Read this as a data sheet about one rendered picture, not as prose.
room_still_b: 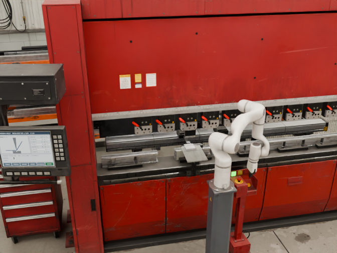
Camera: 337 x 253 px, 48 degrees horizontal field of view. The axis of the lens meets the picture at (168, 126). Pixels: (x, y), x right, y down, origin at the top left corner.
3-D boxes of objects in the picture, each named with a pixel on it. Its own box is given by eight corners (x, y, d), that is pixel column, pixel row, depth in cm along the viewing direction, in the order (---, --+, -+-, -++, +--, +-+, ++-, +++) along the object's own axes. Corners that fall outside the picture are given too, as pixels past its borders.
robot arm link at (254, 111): (215, 151, 280) (234, 159, 270) (212, 140, 272) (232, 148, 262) (250, 108, 302) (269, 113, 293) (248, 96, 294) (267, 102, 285)
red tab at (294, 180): (288, 185, 370) (289, 179, 367) (287, 183, 372) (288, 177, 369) (302, 183, 373) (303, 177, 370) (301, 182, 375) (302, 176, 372)
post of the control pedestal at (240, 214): (235, 240, 363) (240, 193, 339) (233, 236, 367) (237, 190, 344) (241, 239, 364) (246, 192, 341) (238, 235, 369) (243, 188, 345)
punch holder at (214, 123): (202, 129, 339) (203, 112, 332) (199, 125, 347) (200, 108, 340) (218, 127, 342) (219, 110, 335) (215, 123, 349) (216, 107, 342)
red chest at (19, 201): (8, 249, 369) (-13, 159, 326) (16, 216, 414) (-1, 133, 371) (62, 241, 378) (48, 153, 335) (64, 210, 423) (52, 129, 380)
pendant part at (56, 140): (2, 177, 257) (-8, 129, 242) (9, 167, 268) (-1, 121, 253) (69, 176, 258) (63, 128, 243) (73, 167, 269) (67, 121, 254)
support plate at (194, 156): (187, 162, 323) (187, 161, 323) (180, 148, 346) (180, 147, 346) (207, 160, 326) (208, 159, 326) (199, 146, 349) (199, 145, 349)
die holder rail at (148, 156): (102, 167, 337) (101, 158, 333) (102, 164, 343) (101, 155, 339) (158, 162, 346) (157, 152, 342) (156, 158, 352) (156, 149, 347)
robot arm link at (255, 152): (259, 154, 327) (247, 154, 328) (261, 141, 321) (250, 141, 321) (260, 160, 320) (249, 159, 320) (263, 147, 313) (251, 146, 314)
